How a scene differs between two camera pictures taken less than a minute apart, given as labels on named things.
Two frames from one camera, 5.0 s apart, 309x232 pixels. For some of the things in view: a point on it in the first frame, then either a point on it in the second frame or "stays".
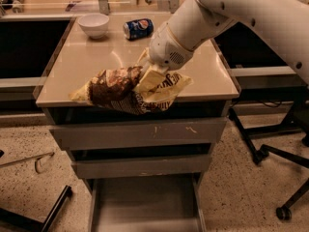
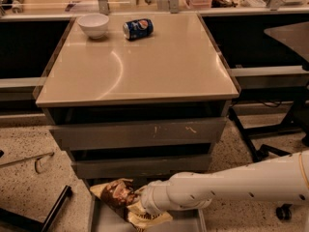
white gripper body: [164, 49] -> [147, 195]
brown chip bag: [132, 89] -> [122, 194]
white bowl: [96, 25] stays
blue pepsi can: [138, 29] stays
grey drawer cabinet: [113, 148] stays
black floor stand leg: [34, 224] stays
